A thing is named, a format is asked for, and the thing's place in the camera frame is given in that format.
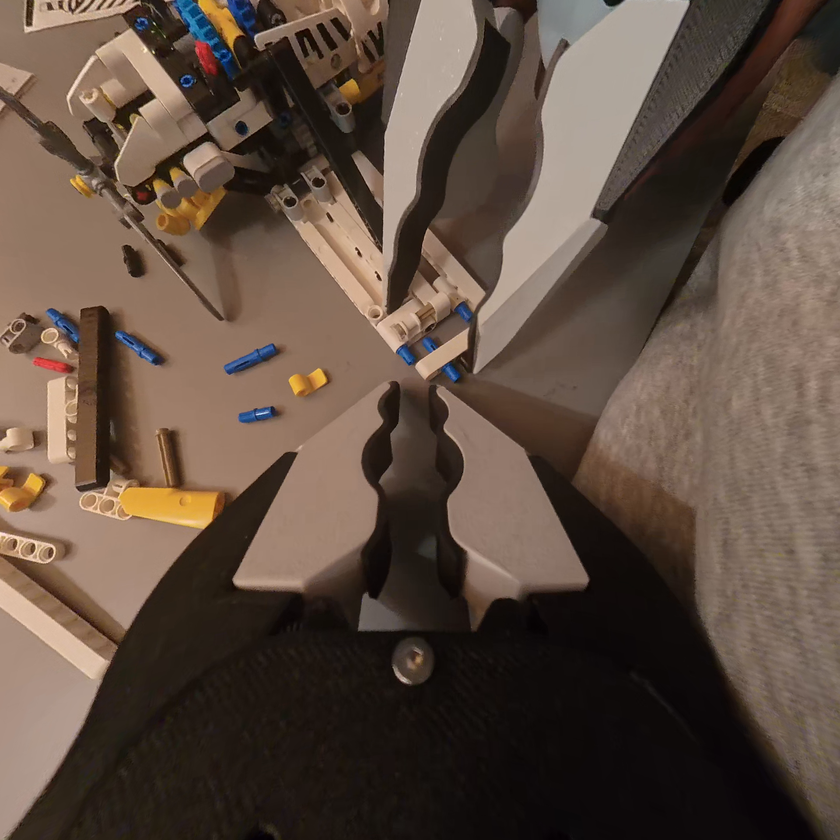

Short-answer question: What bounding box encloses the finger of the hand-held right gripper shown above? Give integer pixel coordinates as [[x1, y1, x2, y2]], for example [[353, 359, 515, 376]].
[[382, 0, 511, 315], [469, 0, 775, 375]]

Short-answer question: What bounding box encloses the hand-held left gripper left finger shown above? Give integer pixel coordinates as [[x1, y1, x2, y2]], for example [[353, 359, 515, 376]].
[[233, 381, 400, 599]]

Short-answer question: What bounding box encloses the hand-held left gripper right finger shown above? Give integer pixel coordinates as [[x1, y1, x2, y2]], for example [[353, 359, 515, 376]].
[[428, 386, 589, 624]]

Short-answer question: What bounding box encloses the short white lego beam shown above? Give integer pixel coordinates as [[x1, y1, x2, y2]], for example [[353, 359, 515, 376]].
[[413, 325, 479, 383]]

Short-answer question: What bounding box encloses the zebra striped lego helicopter model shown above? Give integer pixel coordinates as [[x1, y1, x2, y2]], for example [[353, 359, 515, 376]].
[[0, 0, 487, 382]]

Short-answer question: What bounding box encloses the white three-hole lego connector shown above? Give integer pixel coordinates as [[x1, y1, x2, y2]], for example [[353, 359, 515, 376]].
[[80, 479, 139, 521]]

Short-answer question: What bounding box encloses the long black lego beam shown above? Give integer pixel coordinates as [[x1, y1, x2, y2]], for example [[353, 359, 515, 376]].
[[74, 306, 112, 492]]

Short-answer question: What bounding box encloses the thin white lego beam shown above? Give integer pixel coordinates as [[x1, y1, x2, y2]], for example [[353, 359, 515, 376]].
[[0, 532, 67, 562]]

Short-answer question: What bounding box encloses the small yellow lego piece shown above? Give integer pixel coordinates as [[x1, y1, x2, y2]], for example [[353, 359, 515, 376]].
[[0, 472, 47, 511]]

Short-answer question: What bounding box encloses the zebra print sticker sheet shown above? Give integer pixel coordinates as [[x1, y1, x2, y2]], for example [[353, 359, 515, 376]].
[[23, 0, 142, 32]]

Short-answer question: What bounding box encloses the instruction booklet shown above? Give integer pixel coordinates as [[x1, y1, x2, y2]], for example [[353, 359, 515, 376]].
[[0, 62, 34, 119]]

